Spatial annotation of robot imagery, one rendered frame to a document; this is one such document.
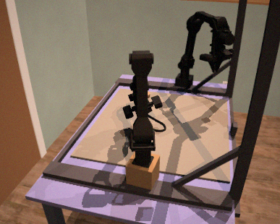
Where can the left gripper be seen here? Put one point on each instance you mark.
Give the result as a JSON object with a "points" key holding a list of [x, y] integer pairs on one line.
{"points": [[128, 111]]}

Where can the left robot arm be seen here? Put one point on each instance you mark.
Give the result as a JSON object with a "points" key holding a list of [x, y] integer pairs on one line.
{"points": [[141, 62]]}

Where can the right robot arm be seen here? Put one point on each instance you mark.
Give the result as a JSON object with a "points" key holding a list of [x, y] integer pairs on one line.
{"points": [[193, 26]]}

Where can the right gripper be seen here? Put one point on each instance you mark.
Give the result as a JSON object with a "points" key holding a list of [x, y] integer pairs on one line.
{"points": [[212, 57]]}

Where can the black metal frame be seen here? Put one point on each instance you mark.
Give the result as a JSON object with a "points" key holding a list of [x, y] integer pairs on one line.
{"points": [[267, 60]]}

